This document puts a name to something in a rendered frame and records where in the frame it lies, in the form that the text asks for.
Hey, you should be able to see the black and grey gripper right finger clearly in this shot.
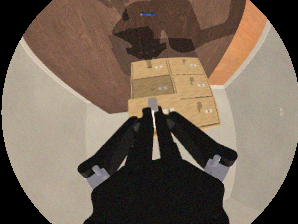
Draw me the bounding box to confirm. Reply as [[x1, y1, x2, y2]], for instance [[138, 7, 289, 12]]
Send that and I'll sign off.
[[153, 97, 238, 199]]

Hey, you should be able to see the light wooden drawer front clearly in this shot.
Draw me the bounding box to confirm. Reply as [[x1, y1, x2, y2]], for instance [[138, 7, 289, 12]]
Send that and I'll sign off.
[[173, 76, 212, 100], [168, 58, 204, 76], [128, 93, 183, 118], [133, 59, 169, 80], [133, 77, 174, 99], [181, 98, 219, 128]]

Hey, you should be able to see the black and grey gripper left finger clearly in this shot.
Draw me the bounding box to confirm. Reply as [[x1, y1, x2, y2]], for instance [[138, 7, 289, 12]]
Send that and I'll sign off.
[[77, 98, 155, 201]]

